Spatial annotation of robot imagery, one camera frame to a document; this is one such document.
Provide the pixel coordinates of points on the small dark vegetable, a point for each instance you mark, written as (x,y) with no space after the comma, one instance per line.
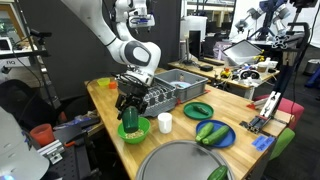
(201,110)

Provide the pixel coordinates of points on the gray dish rack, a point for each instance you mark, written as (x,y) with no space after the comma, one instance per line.
(163,98)

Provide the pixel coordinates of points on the dark green plate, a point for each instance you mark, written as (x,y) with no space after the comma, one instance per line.
(190,113)

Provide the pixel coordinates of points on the light blue dish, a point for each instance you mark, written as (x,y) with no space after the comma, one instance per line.
(180,84)

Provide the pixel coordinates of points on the bright green plastic bowl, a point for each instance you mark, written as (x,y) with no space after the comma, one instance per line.
(145,128)

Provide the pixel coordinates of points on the gray round tray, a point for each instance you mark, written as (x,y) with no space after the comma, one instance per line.
(180,160)

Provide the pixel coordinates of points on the green cucumber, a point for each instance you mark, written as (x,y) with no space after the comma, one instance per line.
(218,134)
(217,173)
(204,131)

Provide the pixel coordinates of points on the blue tape patch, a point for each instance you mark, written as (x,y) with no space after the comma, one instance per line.
(263,142)

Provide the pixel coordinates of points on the lime green bowl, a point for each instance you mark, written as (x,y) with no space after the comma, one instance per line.
(103,82)

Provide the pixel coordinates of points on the white mug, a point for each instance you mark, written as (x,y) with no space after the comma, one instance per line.
(165,122)

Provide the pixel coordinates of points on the blue plate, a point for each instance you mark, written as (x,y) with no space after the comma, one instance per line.
(230,138)

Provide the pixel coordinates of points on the orange cube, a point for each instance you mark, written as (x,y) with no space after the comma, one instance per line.
(113,85)

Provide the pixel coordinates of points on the aluminum bracket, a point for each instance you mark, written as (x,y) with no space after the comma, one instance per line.
(53,150)

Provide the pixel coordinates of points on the aluminum rail clamp stand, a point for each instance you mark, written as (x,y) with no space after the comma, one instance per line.
(263,113)

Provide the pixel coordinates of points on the black power adapter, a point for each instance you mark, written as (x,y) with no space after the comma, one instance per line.
(206,68)

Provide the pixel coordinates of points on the pile of tan nuts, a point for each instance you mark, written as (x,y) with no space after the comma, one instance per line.
(133,135)

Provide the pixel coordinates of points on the black camera on stand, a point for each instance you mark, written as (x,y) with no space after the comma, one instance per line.
(40,33)

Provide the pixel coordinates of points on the pink chair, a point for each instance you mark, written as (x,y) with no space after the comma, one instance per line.
(290,110)

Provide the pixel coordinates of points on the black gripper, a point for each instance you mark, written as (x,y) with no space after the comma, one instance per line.
(131,93)

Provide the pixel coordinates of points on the black computer monitor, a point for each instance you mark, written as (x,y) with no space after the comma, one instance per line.
(195,43)

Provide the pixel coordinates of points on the black camera stand pole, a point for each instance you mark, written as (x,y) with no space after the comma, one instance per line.
(283,76)

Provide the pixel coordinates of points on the yellow rubber duck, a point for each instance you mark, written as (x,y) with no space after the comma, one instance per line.
(226,73)

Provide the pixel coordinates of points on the white machine housing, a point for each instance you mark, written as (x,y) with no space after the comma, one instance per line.
(16,150)

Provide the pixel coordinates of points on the green chair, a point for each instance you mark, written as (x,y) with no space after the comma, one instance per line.
(283,141)

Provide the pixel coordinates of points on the gray trash can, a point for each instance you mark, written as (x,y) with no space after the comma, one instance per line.
(311,66)

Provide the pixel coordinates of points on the orange red cup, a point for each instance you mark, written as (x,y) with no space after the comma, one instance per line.
(42,135)

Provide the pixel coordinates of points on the white black headset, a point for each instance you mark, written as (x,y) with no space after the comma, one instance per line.
(250,74)

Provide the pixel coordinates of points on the dark green cup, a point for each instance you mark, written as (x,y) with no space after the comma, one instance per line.
(130,120)

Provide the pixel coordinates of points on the clear plastic storage bin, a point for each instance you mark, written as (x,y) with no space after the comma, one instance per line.
(241,51)

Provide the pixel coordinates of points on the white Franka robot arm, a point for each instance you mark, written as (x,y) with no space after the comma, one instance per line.
(136,13)
(96,20)

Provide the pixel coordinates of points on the wooden background desk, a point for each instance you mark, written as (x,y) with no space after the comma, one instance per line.
(215,76)

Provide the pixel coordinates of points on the gray plastic bin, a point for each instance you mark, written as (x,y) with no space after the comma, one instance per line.
(193,90)

